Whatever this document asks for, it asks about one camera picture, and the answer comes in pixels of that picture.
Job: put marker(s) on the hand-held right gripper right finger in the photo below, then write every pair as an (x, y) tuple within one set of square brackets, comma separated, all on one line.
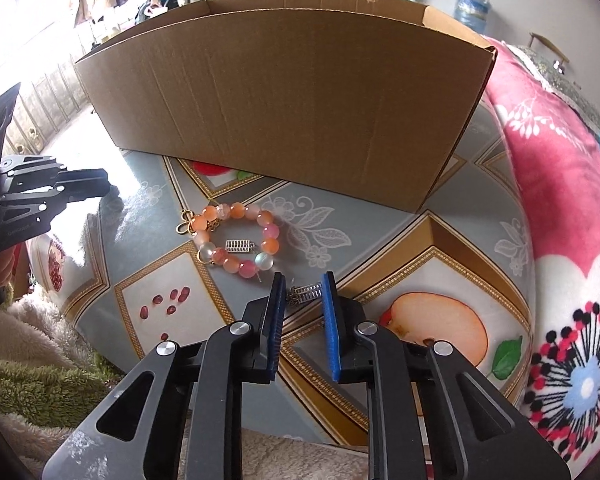
[(330, 330)]

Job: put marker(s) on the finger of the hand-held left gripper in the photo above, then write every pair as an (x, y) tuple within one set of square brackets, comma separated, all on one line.
[(85, 182), (30, 166)]

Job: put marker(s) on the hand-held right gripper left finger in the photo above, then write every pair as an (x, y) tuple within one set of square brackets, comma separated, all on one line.
[(278, 310)]

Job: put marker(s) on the silver abacus charm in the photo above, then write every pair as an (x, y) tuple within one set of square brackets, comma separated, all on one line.
[(239, 247), (307, 295)]

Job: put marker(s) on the brown cardboard box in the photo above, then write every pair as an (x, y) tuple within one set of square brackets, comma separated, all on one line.
[(280, 110)]

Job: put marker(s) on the person's left hand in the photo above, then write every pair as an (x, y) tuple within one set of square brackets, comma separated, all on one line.
[(0, 267)]

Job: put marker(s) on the window metal railing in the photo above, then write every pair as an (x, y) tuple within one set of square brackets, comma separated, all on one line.
[(50, 90)]

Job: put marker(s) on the fruit print tablecloth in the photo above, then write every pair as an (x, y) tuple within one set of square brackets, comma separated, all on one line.
[(405, 260)]

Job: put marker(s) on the pink floral blanket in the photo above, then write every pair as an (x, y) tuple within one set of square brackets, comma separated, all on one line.
[(555, 185)]

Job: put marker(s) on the silver sequin cloth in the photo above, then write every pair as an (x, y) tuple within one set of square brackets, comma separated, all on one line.
[(570, 85)]

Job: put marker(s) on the blue water bottle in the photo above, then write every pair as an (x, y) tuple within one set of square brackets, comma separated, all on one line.
[(472, 10)]

